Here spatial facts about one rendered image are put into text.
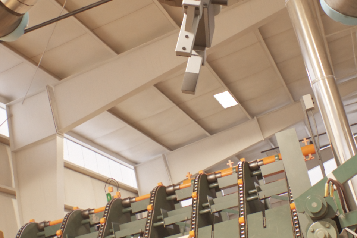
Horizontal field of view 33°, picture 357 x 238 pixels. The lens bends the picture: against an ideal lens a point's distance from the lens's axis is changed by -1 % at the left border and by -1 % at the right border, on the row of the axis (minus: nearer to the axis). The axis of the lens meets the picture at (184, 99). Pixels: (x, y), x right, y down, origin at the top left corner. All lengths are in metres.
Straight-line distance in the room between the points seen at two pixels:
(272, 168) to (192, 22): 6.94
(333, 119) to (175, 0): 6.39
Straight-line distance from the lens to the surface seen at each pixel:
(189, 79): 1.14
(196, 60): 1.17
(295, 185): 6.47
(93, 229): 8.79
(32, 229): 9.01
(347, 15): 1.31
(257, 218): 6.82
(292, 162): 6.52
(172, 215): 7.61
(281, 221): 6.67
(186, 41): 1.03
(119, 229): 7.84
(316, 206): 3.80
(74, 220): 8.58
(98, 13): 11.88
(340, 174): 3.98
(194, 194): 7.49
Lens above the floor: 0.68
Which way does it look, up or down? 21 degrees up
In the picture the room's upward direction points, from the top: 13 degrees counter-clockwise
